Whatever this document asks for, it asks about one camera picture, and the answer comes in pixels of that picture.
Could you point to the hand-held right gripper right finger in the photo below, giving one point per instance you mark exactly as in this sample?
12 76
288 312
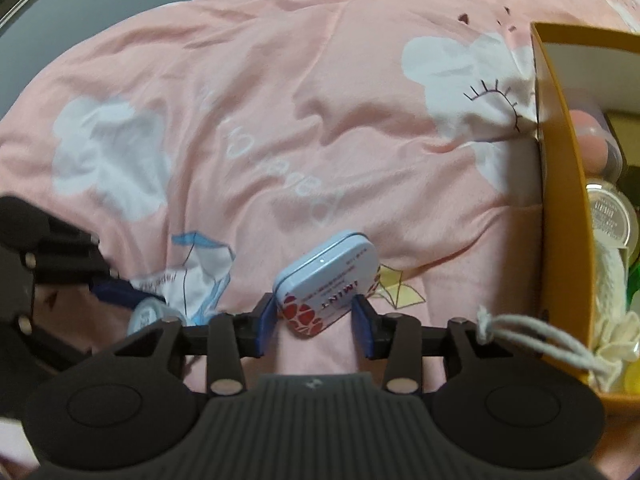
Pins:
362 330

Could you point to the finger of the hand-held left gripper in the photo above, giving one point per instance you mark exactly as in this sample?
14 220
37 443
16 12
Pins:
115 291
45 337

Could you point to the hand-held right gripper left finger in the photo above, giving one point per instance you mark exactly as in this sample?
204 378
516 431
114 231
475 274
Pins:
265 327

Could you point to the small white round jar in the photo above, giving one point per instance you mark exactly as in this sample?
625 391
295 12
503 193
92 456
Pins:
150 317

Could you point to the blue and red mint tin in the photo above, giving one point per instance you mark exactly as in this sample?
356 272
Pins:
325 285

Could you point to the yellow cardboard box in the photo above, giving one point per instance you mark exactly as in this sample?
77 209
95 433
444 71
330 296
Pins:
560 185

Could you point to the round gold-rimmed jar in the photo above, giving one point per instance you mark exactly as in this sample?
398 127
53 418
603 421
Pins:
610 215

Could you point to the pink cloud-print blanket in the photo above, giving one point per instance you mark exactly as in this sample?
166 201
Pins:
300 135

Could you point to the yellow plastic object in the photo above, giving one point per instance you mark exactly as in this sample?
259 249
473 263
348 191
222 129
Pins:
631 377

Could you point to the green plastic object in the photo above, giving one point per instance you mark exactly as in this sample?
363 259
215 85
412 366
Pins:
635 285

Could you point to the clear container with pink sponge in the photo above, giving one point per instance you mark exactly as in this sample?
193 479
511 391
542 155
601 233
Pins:
592 140

